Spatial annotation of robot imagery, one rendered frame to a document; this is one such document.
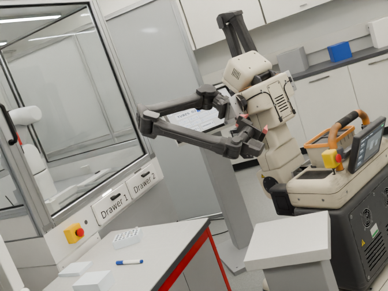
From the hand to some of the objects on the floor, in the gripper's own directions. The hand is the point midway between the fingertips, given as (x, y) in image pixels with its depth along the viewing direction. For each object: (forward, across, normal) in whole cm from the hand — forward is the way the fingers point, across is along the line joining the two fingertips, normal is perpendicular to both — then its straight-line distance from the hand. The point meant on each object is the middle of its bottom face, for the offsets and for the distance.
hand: (256, 121), depth 191 cm
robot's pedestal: (-63, -88, +52) cm, 120 cm away
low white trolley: (-82, -36, +99) cm, 134 cm away
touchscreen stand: (+47, -29, +142) cm, 152 cm away
